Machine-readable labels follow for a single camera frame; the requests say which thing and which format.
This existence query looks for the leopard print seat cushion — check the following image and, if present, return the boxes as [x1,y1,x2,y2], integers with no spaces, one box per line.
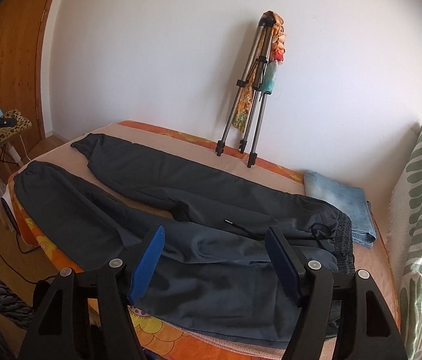
[0,109,32,144]

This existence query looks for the silver camera tripod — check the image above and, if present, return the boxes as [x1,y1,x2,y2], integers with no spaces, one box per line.
[215,10,277,168]

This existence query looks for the folded light blue jeans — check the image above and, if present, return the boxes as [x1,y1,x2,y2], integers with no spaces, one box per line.
[303,172,378,248]

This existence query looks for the wooden door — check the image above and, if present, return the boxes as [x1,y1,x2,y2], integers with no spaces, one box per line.
[0,0,52,147]

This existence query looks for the orange floral bed sheet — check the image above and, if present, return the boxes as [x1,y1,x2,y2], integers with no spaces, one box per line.
[7,119,401,360]

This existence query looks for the dark navy jogger pants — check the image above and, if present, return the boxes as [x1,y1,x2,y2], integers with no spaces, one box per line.
[14,134,354,348]

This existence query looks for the colourful floral scarf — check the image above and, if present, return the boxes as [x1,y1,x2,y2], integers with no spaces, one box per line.
[231,10,287,133]

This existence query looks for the pink beige bed blanket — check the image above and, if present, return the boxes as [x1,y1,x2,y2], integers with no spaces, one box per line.
[8,121,400,360]

